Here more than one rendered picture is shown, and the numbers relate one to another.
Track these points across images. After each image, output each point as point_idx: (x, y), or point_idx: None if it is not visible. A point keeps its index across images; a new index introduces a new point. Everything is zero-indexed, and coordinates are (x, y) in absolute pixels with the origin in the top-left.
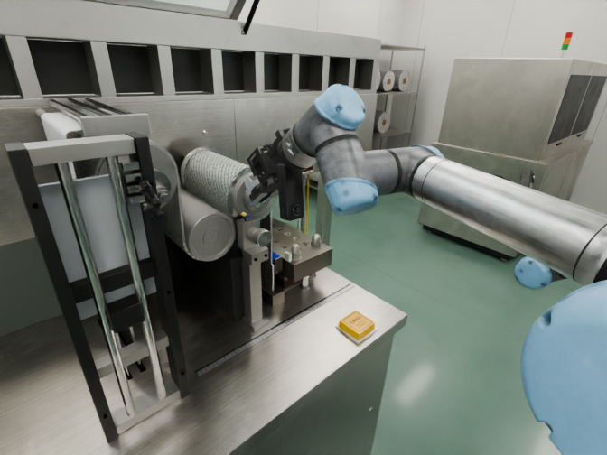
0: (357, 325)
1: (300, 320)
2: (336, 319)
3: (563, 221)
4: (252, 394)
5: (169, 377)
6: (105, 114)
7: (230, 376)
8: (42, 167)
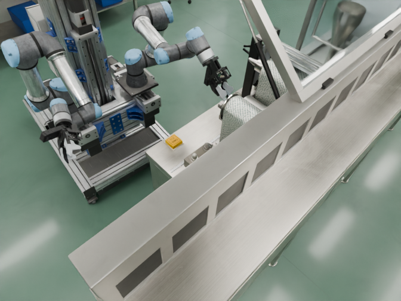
0: (174, 137)
1: (200, 146)
2: (182, 147)
3: (150, 23)
4: (215, 116)
5: None
6: None
7: None
8: None
